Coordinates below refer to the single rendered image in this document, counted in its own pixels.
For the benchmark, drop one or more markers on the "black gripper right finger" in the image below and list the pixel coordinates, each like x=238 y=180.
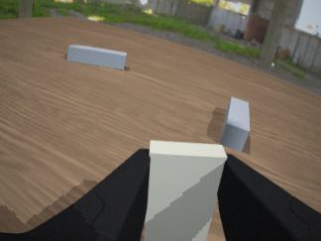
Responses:
x=253 y=208

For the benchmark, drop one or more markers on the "white domino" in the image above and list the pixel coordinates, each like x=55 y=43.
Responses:
x=183 y=185

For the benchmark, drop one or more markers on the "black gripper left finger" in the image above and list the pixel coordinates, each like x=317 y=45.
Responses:
x=113 y=210

